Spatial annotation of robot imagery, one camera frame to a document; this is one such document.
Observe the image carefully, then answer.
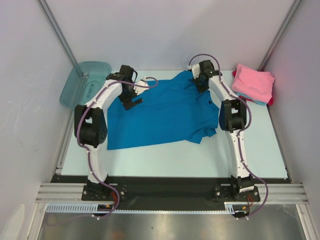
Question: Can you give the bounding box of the light blue folded t-shirt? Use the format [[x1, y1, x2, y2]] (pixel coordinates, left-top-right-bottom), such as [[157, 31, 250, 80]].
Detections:
[[236, 92, 267, 106]]

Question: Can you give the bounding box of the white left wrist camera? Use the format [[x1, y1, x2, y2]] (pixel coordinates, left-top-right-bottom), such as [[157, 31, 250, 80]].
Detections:
[[133, 79, 150, 95]]

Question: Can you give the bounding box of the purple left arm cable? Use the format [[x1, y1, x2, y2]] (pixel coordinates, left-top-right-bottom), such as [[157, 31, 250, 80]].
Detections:
[[76, 76, 160, 221]]

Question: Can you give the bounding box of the pink folded t-shirt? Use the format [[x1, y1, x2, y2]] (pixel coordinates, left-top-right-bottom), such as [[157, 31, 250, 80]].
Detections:
[[230, 62, 276, 103]]

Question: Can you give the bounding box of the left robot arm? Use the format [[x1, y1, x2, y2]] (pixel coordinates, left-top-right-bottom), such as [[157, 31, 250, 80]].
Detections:
[[74, 65, 143, 200]]

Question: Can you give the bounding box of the aluminium frame post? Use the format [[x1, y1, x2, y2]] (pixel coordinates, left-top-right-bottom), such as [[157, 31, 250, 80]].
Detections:
[[257, 0, 304, 71], [36, 0, 78, 66]]

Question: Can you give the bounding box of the left aluminium frame post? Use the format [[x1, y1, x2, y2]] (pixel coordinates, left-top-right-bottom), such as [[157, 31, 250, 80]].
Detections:
[[36, 0, 78, 66]]

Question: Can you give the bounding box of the right aluminium frame post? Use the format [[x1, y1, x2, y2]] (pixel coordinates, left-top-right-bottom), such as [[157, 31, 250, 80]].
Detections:
[[257, 0, 304, 71]]

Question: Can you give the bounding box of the aluminium front rail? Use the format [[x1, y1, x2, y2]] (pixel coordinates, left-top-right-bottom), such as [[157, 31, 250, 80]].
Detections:
[[35, 183, 309, 205]]

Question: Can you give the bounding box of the white slotted cable duct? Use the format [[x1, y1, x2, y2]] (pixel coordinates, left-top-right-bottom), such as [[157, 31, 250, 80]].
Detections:
[[46, 203, 247, 215]]

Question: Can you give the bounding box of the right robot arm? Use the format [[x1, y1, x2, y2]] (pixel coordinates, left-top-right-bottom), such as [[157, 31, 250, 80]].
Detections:
[[189, 60, 254, 201]]

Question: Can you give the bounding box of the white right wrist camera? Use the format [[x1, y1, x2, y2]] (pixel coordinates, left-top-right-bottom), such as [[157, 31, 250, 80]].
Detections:
[[187, 63, 201, 79]]

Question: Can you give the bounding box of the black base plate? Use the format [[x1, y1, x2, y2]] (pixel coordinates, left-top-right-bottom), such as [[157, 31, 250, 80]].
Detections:
[[49, 175, 293, 212]]

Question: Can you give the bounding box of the teal translucent plastic bin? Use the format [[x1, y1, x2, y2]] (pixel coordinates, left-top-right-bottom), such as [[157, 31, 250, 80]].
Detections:
[[59, 61, 112, 110]]

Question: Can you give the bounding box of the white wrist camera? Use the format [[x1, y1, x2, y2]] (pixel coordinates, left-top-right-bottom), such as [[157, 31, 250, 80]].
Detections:
[[133, 79, 150, 95], [187, 63, 201, 79]]

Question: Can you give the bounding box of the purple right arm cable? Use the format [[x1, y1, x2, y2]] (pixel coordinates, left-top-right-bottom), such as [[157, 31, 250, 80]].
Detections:
[[187, 53, 270, 221]]

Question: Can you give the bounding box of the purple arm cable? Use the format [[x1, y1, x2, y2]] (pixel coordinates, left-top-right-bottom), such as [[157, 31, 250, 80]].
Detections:
[[76, 76, 160, 221], [187, 53, 270, 221]]

